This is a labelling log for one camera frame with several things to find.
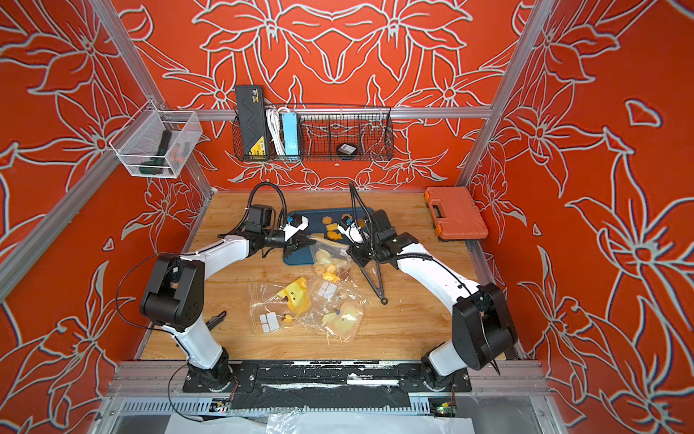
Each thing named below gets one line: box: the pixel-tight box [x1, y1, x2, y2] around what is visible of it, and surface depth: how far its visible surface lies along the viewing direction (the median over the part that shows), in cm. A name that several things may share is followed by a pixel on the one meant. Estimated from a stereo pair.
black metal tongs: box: [360, 261, 389, 305], surface depth 90 cm
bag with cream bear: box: [306, 235, 354, 269], surface depth 90 cm
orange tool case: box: [424, 186, 489, 241], surface depth 109 cm
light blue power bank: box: [281, 112, 300, 161], surface depth 92 cm
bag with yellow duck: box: [248, 276, 323, 336], surface depth 87 cm
